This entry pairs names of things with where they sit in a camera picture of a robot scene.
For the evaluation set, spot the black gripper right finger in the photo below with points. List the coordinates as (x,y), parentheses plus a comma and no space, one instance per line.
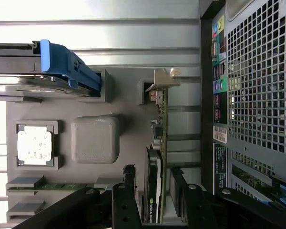
(240,210)

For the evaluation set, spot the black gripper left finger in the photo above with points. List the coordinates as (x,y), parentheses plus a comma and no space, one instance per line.
(62,214)

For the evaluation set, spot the green RAM stick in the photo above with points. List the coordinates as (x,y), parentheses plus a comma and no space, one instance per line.
(62,186)

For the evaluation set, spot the silver CPU chip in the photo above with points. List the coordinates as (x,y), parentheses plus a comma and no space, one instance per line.
(34,145)

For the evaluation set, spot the open black PC case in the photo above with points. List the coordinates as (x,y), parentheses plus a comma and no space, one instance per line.
(206,119)

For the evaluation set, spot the grey plastic parts rack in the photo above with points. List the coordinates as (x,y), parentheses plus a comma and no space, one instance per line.
(131,133)

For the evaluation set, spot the silver hard disk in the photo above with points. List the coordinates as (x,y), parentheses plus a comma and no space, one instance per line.
(14,62)

